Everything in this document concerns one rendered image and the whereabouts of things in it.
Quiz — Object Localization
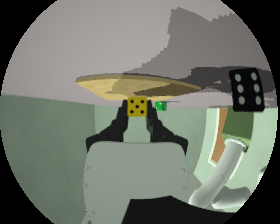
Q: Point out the tan mat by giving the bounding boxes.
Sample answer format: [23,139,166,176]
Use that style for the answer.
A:
[75,75,201,101]

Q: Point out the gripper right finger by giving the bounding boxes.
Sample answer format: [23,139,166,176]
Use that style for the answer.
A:
[146,100,188,156]

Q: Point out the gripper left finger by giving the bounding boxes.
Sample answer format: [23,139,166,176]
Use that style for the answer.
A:
[86,99,129,153]

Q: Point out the black die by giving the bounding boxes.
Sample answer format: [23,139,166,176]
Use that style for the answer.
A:
[229,67,265,112]

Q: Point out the yellow die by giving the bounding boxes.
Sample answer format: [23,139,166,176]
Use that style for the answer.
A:
[127,97,147,117]

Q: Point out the green die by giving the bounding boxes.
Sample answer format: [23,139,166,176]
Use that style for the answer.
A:
[155,101,166,111]

